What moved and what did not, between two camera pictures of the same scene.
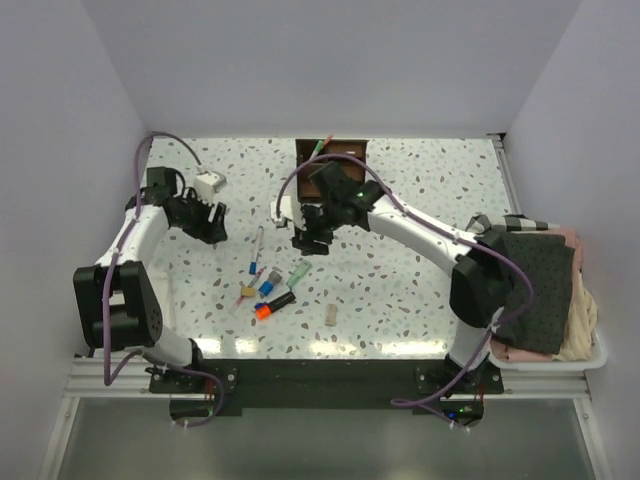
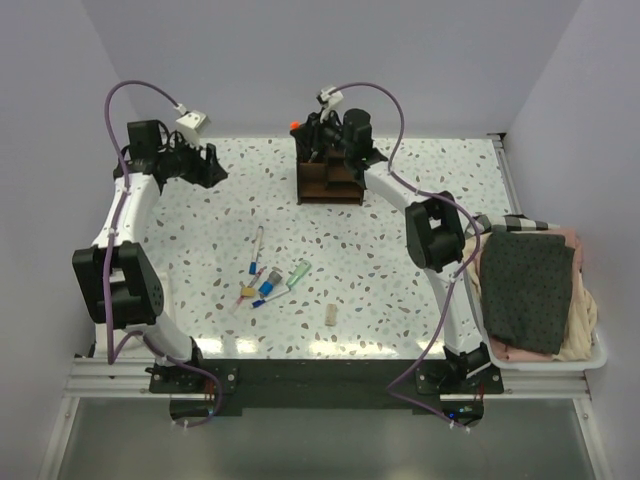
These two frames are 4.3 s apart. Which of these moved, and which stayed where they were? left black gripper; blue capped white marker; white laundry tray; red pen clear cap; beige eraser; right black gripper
Moved: left black gripper; right black gripper
Stayed: white laundry tray; blue capped white marker; beige eraser; red pen clear cap
